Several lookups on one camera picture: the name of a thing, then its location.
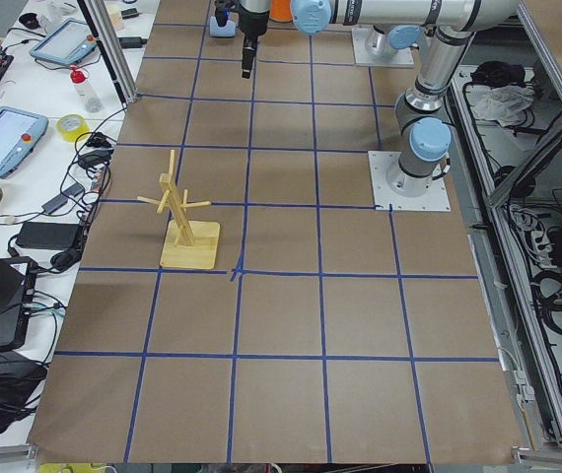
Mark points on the orange can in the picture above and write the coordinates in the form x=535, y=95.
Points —
x=280, y=11

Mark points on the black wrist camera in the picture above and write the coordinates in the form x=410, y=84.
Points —
x=223, y=9

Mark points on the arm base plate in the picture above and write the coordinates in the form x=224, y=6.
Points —
x=385, y=45
x=394, y=190

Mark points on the wooden cup rack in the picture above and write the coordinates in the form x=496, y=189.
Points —
x=188, y=244

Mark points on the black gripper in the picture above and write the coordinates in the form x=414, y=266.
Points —
x=252, y=21

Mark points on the aluminium frame post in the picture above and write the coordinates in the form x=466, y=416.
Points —
x=97, y=18

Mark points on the light blue cup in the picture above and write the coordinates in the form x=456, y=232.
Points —
x=226, y=32

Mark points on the near teach pendant tablet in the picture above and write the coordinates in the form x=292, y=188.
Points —
x=20, y=130

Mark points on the far teach pendant tablet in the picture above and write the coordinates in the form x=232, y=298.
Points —
x=68, y=44

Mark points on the black power adapter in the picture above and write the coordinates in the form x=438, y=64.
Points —
x=45, y=235

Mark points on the red capped squeeze bottle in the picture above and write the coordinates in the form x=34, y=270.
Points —
x=85, y=91

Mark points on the white crumpled cloth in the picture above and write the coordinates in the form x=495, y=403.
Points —
x=504, y=105

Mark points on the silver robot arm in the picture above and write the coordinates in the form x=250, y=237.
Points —
x=426, y=138

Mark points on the yellow tape roll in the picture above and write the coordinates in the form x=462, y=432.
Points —
x=72, y=127

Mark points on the teach pendant tablet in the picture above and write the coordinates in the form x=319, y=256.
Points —
x=68, y=44
x=20, y=130

